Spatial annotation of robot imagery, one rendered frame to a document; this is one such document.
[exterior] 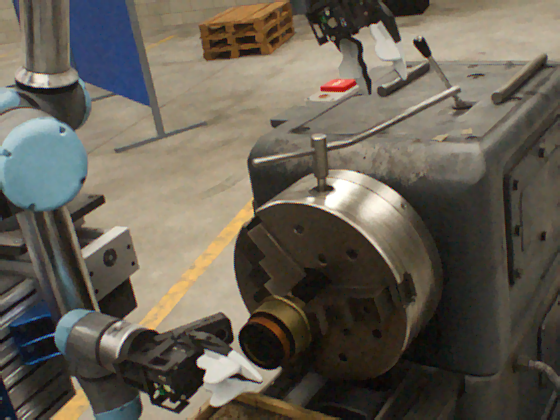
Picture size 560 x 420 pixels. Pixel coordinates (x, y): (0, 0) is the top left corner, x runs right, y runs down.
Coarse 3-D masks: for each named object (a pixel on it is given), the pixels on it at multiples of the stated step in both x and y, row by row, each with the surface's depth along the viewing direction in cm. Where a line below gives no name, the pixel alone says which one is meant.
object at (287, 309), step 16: (272, 304) 101; (288, 304) 101; (304, 304) 104; (256, 320) 98; (272, 320) 99; (288, 320) 99; (304, 320) 101; (240, 336) 100; (256, 336) 104; (272, 336) 97; (288, 336) 99; (304, 336) 101; (256, 352) 102; (272, 352) 103; (288, 352) 98; (272, 368) 99
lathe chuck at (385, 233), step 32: (288, 192) 109; (352, 192) 106; (288, 224) 107; (320, 224) 103; (352, 224) 100; (384, 224) 103; (320, 256) 106; (352, 256) 103; (384, 256) 100; (416, 256) 104; (256, 288) 116; (320, 288) 118; (416, 288) 103; (384, 320) 104; (416, 320) 105; (320, 352) 114; (352, 352) 111; (384, 352) 107
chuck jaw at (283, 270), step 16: (256, 224) 110; (240, 240) 108; (256, 240) 107; (272, 240) 108; (256, 256) 107; (272, 256) 107; (288, 256) 108; (256, 272) 106; (272, 272) 105; (288, 272) 107; (304, 272) 108; (272, 288) 103; (288, 288) 105
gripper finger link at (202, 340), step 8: (192, 336) 97; (200, 336) 96; (208, 336) 96; (200, 344) 96; (208, 344) 95; (216, 344) 95; (224, 344) 95; (200, 352) 97; (216, 352) 95; (224, 352) 94
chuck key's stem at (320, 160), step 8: (312, 136) 103; (320, 136) 102; (312, 144) 103; (320, 144) 102; (320, 152) 103; (320, 160) 103; (320, 168) 104; (320, 176) 104; (320, 184) 105; (320, 192) 106
